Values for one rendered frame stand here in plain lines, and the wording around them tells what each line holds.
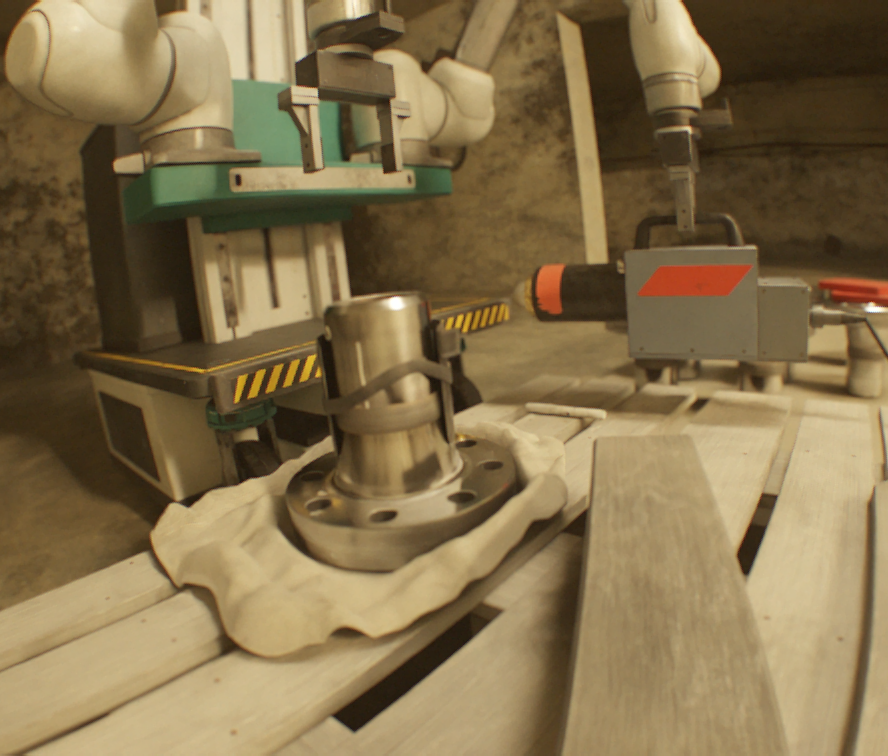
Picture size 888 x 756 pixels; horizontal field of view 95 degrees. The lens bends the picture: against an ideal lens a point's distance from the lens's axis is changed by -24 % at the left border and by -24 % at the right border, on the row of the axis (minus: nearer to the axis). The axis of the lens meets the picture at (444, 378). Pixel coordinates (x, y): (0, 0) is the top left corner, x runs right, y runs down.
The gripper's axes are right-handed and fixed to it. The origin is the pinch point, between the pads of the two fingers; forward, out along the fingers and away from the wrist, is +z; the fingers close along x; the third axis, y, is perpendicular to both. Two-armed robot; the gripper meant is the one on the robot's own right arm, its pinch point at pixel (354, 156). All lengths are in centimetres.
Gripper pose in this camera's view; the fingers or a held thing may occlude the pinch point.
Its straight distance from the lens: 70.4
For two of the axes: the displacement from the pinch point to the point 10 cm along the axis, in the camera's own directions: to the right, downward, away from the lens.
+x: -6.4, 2.5, -7.3
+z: 1.1, 9.7, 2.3
